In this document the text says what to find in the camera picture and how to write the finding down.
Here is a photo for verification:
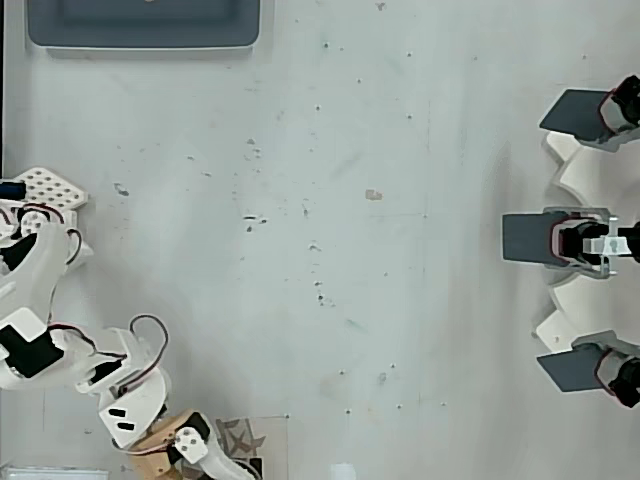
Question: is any white and tan gripper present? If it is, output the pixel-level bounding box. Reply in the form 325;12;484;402
97;370;255;480

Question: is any white box edge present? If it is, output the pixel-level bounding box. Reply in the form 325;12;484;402
0;464;109;480

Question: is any grey plastic tray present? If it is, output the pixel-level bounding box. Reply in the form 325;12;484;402
24;0;262;51

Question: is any printed paper mat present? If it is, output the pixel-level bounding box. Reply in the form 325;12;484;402
214;414;291;480

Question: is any red black servo cable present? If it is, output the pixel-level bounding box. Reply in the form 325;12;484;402
62;227;84;266
128;313;171;399

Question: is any dark grey dispenser panel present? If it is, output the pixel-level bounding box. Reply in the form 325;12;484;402
535;345;609;395
538;88;609;144
501;212;559;264

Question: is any dispenser pump unit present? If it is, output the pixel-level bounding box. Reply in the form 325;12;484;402
597;74;640;151
569;329;640;409
542;207;640;279

